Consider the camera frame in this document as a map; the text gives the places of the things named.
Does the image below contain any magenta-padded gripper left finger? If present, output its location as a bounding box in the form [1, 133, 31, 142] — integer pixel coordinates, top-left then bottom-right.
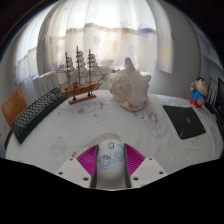
[55, 143, 100, 189]

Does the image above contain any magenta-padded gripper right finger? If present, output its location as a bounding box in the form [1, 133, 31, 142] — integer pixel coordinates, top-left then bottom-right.
[123, 143, 168, 189]

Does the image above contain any white cartoon-print computer mouse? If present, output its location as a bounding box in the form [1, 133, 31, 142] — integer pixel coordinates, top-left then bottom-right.
[96, 138, 125, 182]

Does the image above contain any black mouse pad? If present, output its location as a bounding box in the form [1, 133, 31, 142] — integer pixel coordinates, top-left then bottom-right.
[162, 105, 207, 140]

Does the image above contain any white cartoon-print tablecloth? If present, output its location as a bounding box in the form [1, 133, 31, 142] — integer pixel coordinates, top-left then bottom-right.
[5, 89, 224, 191]

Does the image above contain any black keyboard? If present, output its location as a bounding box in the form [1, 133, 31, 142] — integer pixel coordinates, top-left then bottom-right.
[11, 87, 69, 145]

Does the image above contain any wooden model sailing ship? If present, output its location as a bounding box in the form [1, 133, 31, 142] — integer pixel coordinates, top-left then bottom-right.
[55, 45, 109, 106]

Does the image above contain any large white conch shell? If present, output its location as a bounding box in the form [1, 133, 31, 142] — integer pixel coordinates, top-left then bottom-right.
[108, 57, 152, 112]

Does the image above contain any orange wooden chair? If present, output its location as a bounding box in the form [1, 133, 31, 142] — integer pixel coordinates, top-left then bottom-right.
[0, 87, 28, 131]

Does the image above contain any white radiator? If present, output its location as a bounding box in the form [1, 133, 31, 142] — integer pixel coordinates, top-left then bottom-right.
[32, 64, 118, 98]

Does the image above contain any cartoon boy figurine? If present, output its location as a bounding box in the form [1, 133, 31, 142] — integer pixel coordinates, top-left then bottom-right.
[189, 76, 209, 109]

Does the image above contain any white star-print curtain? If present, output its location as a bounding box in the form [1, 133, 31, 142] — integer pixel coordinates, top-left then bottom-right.
[13, 0, 174, 84]

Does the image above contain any white wall shelf unit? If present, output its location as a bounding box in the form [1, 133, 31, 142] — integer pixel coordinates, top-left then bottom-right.
[196, 29, 224, 81]

